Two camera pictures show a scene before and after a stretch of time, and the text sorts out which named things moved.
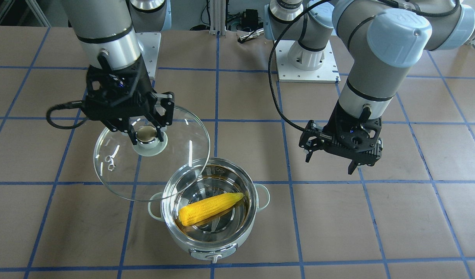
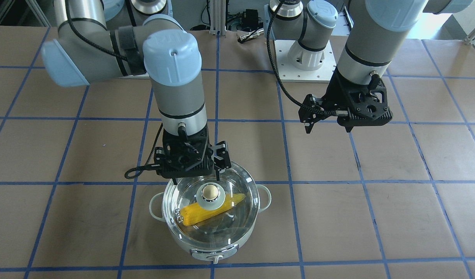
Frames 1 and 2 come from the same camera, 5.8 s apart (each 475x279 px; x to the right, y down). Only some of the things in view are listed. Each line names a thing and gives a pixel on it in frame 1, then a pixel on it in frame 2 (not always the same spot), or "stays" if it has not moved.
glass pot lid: x=153 y=169 -> x=204 y=214
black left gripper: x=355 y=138 -> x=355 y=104
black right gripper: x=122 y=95 -> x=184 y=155
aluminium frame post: x=217 y=18 stays
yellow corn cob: x=191 y=212 stays
